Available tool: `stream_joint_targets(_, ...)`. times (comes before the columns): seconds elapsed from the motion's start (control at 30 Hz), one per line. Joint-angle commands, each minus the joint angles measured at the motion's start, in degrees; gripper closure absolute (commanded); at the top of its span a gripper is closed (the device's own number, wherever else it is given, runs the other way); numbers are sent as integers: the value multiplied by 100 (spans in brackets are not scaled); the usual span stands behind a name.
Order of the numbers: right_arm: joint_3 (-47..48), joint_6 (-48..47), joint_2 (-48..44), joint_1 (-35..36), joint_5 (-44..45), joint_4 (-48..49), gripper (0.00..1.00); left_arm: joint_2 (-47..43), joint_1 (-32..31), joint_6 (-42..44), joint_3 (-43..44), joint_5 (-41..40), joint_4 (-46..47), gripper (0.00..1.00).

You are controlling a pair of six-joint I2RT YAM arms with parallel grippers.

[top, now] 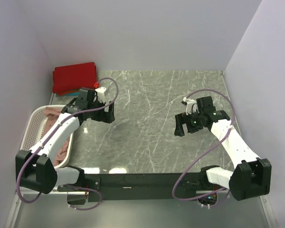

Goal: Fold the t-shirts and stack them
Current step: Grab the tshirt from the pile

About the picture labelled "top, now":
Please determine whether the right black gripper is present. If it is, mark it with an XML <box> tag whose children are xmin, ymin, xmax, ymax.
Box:
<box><xmin>174</xmin><ymin>109</ymin><xmax>204</xmax><ymax>136</ymax></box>

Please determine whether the pink t-shirt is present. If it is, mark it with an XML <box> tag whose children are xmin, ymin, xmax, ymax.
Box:
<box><xmin>41</xmin><ymin>106</ymin><xmax>70</xmax><ymax>166</ymax></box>

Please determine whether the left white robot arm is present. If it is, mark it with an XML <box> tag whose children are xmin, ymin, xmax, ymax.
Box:
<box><xmin>15</xmin><ymin>86</ymin><xmax>114</xmax><ymax>194</ymax></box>

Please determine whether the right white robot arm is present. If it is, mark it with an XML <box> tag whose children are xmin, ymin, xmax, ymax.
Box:
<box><xmin>174</xmin><ymin>96</ymin><xmax>272</xmax><ymax>201</ymax></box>

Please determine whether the folded teal t-shirt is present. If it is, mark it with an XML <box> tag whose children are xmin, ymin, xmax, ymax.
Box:
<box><xmin>56</xmin><ymin>92</ymin><xmax>79</xmax><ymax>96</ymax></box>

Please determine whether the folded red t-shirt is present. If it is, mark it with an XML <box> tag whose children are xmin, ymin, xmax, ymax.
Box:
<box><xmin>52</xmin><ymin>62</ymin><xmax>97</xmax><ymax>94</ymax></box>

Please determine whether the white perforated laundry basket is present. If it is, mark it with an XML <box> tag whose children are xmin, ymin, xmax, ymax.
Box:
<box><xmin>20</xmin><ymin>105</ymin><xmax>74</xmax><ymax>168</ymax></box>

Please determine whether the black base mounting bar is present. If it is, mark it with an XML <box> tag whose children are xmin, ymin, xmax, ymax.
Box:
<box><xmin>57</xmin><ymin>172</ymin><xmax>221</xmax><ymax>200</ymax></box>

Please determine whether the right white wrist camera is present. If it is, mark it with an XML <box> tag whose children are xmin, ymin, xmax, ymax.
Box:
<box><xmin>181</xmin><ymin>97</ymin><xmax>197</xmax><ymax>114</ymax></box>

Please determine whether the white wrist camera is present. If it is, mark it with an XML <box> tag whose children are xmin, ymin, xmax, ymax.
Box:
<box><xmin>94</xmin><ymin>82</ymin><xmax>109</xmax><ymax>100</ymax></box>
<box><xmin>181</xmin><ymin>97</ymin><xmax>197</xmax><ymax>114</ymax></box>

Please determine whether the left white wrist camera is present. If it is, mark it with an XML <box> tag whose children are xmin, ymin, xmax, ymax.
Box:
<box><xmin>94</xmin><ymin>82</ymin><xmax>109</xmax><ymax>100</ymax></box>

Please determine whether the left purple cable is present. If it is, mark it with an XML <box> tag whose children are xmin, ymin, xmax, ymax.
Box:
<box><xmin>16</xmin><ymin>77</ymin><xmax>119</xmax><ymax>211</ymax></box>

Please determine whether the purple cable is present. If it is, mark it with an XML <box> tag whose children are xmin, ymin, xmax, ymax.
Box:
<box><xmin>172</xmin><ymin>88</ymin><xmax>236</xmax><ymax>208</ymax></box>
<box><xmin>16</xmin><ymin>77</ymin><xmax>119</xmax><ymax>211</ymax></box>

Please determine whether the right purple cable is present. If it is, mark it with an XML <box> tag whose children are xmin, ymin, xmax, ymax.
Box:
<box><xmin>172</xmin><ymin>88</ymin><xmax>236</xmax><ymax>208</ymax></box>

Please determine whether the aluminium frame rail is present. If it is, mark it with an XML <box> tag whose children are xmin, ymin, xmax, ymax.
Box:
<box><xmin>4</xmin><ymin>189</ymin><xmax>62</xmax><ymax>228</ymax></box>

